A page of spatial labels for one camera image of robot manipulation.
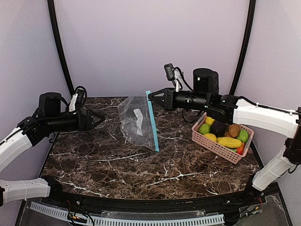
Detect large clear zip bag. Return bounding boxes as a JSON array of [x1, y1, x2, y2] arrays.
[[118, 90, 160, 152]]

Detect yellow toy lemon back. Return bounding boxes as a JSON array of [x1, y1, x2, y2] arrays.
[[205, 116, 215, 126]]

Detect yellow toy lemon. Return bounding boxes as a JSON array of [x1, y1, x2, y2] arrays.
[[204, 133, 217, 142], [205, 116, 215, 126]]

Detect yellow toy lemon front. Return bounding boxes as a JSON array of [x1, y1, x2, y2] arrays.
[[204, 133, 217, 142]]

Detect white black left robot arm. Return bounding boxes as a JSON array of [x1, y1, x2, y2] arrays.
[[0, 87, 105, 205]]

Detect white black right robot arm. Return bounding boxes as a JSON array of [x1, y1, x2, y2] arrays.
[[148, 68, 301, 191]]

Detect green toy vegetable left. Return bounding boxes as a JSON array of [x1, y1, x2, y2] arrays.
[[198, 123, 211, 135]]

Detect green toy vegetable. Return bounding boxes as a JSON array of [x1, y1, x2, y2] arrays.
[[236, 129, 249, 143], [198, 123, 211, 135]]

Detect purple toy eggplant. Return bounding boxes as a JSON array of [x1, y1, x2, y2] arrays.
[[210, 121, 228, 137]]

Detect pink plastic basket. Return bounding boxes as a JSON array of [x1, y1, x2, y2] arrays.
[[192, 113, 254, 164]]

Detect brown toy potato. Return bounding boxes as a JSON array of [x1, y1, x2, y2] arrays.
[[228, 124, 241, 138]]

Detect green toy vegetable right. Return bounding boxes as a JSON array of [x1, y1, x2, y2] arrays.
[[236, 129, 249, 143]]

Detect orange red toy pepper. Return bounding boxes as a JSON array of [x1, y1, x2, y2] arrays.
[[236, 142, 245, 155]]

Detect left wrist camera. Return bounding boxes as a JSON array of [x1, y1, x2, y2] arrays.
[[68, 86, 87, 114]]

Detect white slotted cable duct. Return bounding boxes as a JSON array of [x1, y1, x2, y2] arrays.
[[30, 202, 225, 226]]

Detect black left frame post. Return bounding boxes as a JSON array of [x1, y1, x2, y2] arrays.
[[47, 0, 75, 95]]

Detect black frame post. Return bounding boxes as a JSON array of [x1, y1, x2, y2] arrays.
[[229, 0, 256, 95], [47, 0, 75, 95]]

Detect black front rail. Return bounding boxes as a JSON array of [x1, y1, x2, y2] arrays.
[[40, 181, 280, 216]]

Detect black right frame post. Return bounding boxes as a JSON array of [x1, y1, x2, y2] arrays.
[[229, 0, 256, 95]]

